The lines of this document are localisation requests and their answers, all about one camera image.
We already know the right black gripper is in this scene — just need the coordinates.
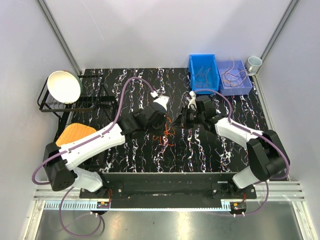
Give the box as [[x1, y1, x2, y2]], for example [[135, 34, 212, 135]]
[[170, 105, 205, 130]]

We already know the red cable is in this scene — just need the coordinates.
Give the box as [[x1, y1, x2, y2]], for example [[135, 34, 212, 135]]
[[194, 65, 214, 89]]

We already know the yellow cable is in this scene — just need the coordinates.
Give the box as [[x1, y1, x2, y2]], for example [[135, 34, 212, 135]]
[[221, 57, 249, 88]]

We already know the dark brown cable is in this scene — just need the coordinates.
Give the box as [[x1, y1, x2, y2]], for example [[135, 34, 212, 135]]
[[222, 65, 248, 87]]

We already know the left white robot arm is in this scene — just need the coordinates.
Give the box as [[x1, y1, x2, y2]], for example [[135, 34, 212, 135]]
[[44, 102, 167, 198]]

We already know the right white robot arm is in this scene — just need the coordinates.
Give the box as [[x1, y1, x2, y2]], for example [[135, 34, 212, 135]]
[[172, 95, 290, 199]]

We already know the blue plastic bin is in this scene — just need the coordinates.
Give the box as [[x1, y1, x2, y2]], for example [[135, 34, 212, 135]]
[[188, 54, 220, 94]]

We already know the lavender plastic tray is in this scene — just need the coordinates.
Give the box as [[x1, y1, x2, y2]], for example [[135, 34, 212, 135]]
[[216, 59, 253, 96]]

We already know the orange woven basket tray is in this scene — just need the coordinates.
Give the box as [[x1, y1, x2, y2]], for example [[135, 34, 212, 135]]
[[55, 123, 97, 147]]

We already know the white ceramic mug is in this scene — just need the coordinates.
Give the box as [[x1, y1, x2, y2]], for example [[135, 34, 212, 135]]
[[246, 56, 263, 76]]

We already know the white round bowl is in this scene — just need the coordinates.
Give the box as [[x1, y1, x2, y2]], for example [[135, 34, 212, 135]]
[[47, 70, 83, 104]]

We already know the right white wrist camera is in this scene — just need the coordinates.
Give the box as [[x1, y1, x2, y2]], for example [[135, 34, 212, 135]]
[[187, 91, 197, 111]]

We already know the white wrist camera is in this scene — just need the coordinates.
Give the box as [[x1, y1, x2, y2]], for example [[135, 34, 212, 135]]
[[150, 91, 170, 112], [187, 91, 197, 111]]

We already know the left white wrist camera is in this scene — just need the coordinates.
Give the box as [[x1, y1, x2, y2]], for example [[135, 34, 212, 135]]
[[150, 91, 170, 112]]

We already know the black wire dish rack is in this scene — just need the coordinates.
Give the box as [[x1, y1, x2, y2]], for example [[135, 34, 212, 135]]
[[37, 73, 118, 129]]

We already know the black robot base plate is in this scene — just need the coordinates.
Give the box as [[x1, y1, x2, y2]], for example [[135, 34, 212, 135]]
[[79, 172, 257, 211]]

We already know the right purple robot hose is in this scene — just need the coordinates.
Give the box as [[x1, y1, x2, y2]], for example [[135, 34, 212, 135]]
[[193, 88, 291, 217]]

